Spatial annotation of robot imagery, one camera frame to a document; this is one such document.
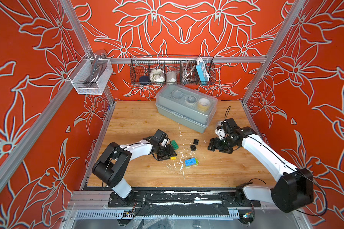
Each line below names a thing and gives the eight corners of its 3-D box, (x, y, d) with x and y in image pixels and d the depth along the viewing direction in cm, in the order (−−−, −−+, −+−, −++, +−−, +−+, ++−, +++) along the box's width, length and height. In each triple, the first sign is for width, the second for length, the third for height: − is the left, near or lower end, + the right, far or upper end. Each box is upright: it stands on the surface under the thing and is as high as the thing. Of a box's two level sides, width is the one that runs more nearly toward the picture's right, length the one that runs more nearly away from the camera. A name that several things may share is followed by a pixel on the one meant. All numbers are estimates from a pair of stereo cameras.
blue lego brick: (185, 167, 86) (186, 164, 82) (184, 162, 88) (185, 159, 84) (195, 166, 86) (196, 163, 82) (193, 161, 88) (195, 157, 84)
